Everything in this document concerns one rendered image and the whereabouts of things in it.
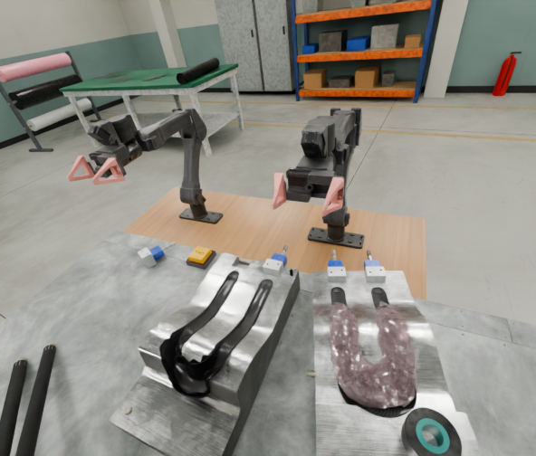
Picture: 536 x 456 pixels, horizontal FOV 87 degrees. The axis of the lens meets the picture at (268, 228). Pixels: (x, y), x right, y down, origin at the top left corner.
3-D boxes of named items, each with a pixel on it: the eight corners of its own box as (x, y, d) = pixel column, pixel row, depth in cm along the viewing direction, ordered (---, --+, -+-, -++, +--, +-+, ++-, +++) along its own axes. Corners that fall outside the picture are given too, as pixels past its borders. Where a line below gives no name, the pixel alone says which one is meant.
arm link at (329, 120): (340, 127, 56) (351, 107, 64) (299, 126, 59) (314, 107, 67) (339, 178, 63) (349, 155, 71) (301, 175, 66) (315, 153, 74)
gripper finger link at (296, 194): (296, 194, 51) (311, 169, 57) (260, 191, 53) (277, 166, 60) (298, 224, 55) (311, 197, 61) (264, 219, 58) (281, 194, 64)
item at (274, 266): (280, 250, 94) (279, 238, 91) (294, 252, 92) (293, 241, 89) (264, 279, 85) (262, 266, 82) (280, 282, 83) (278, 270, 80)
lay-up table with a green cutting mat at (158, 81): (138, 124, 541) (113, 63, 478) (248, 128, 450) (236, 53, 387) (88, 148, 464) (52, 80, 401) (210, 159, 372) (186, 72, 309)
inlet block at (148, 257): (174, 244, 113) (169, 234, 110) (179, 251, 110) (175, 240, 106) (142, 261, 107) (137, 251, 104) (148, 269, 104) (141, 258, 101)
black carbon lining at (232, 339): (231, 273, 88) (224, 251, 82) (279, 286, 81) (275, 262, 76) (157, 385, 64) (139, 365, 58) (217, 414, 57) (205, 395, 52)
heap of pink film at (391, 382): (325, 302, 77) (326, 283, 72) (395, 302, 74) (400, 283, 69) (332, 409, 57) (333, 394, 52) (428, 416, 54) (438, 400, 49)
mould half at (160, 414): (228, 270, 98) (219, 242, 90) (300, 289, 88) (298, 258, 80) (120, 430, 64) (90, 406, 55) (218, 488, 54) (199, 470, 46)
